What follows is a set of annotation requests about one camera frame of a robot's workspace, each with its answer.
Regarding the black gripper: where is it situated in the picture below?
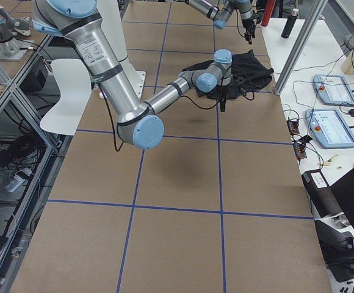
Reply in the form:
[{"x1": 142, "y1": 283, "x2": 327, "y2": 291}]
[
  {"x1": 218, "y1": 85, "x2": 228, "y2": 112},
  {"x1": 242, "y1": 18, "x2": 256, "y2": 45}
]

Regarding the black graphic t-shirt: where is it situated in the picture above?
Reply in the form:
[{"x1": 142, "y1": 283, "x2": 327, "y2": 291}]
[{"x1": 179, "y1": 49, "x2": 273, "y2": 101}]

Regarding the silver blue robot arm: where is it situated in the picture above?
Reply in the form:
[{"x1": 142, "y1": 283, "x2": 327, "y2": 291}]
[
  {"x1": 32, "y1": 1, "x2": 232, "y2": 150},
  {"x1": 184, "y1": 0, "x2": 261, "y2": 45}
]

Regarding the black cylinder bottle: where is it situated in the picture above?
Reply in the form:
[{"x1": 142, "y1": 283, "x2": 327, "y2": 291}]
[{"x1": 281, "y1": 8, "x2": 299, "y2": 38}]

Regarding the red cylinder bottle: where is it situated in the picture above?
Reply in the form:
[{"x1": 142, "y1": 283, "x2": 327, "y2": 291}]
[{"x1": 261, "y1": 0, "x2": 276, "y2": 27}]

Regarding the orange connector board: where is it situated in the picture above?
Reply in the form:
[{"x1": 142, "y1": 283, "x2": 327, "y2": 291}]
[{"x1": 286, "y1": 120, "x2": 300, "y2": 135}]

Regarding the upper blue teach pendant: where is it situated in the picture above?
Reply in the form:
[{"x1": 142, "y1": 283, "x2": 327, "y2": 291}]
[{"x1": 312, "y1": 74, "x2": 354, "y2": 106}]

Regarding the blue teach pendant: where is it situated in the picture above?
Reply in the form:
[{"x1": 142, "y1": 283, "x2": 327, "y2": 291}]
[
  {"x1": 305, "y1": 109, "x2": 354, "y2": 149},
  {"x1": 312, "y1": 74, "x2": 354, "y2": 106}
]

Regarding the lower blue teach pendant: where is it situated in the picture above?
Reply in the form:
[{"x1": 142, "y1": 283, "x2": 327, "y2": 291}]
[{"x1": 305, "y1": 109, "x2": 354, "y2": 149}]

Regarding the white paper sheet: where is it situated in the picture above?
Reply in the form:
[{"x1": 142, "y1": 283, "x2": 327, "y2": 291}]
[{"x1": 40, "y1": 59, "x2": 92, "y2": 136}]

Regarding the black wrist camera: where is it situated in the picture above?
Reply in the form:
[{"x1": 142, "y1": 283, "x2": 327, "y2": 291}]
[
  {"x1": 229, "y1": 76, "x2": 256, "y2": 93},
  {"x1": 253, "y1": 11, "x2": 264, "y2": 24}
]

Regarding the aluminium frame post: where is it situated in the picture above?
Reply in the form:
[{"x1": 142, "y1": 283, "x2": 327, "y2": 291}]
[{"x1": 274, "y1": 0, "x2": 328, "y2": 95}]

